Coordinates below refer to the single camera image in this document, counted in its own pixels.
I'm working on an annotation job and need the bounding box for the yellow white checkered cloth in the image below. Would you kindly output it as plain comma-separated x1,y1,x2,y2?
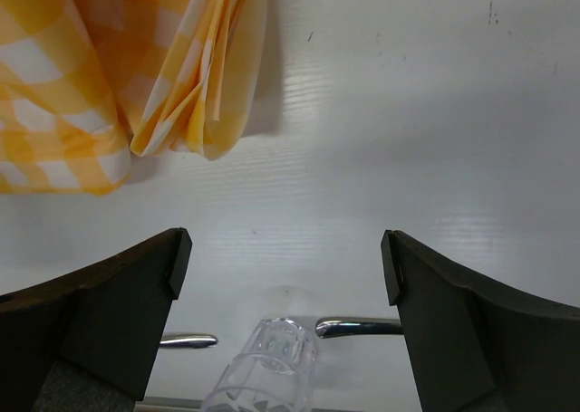
1,0,267,195

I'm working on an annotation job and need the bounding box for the silver fork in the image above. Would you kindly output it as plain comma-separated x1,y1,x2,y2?
159,333,218,350

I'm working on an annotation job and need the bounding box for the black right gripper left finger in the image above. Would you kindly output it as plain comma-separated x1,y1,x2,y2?
1,228,192,411

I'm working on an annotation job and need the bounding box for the clear plastic cup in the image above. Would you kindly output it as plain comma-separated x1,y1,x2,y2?
200,318,317,411

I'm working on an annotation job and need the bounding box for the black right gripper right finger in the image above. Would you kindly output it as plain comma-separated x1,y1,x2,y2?
381,230,579,411

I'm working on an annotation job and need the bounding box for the silver table knife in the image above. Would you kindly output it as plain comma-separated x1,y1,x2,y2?
314,317,403,339

